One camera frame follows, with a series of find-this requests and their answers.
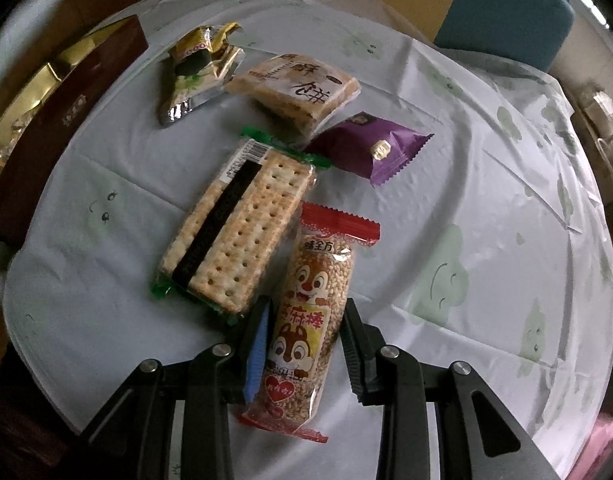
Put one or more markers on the grey yellow blue headboard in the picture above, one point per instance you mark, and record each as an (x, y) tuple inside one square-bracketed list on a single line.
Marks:
[(501, 10)]

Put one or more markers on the sesame stick packet red ends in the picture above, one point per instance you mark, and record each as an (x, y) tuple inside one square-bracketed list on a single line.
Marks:
[(316, 285)]

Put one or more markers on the pink cloth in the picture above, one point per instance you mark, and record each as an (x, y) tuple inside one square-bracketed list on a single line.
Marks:
[(606, 440)]

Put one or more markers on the gold green foil packet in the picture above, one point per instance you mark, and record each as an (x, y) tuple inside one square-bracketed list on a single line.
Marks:
[(196, 75)]

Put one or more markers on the brown gift box gold interior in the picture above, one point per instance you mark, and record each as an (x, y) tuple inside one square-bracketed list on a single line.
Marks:
[(71, 125)]

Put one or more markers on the purple snack packet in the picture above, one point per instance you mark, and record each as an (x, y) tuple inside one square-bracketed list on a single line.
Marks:
[(366, 147)]

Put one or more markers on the cracker packet green ends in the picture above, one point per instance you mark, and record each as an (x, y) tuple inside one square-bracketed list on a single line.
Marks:
[(246, 230)]

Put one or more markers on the beige pastry packet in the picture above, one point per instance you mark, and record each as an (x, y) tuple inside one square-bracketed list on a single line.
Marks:
[(296, 90)]

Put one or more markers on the wooden nightstand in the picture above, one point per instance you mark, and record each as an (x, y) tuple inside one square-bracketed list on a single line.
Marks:
[(586, 125)]

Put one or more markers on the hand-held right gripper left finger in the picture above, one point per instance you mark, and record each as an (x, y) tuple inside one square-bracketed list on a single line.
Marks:
[(256, 355)]

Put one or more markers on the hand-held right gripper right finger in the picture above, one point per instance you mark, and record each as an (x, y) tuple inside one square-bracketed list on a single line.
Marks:
[(354, 355)]

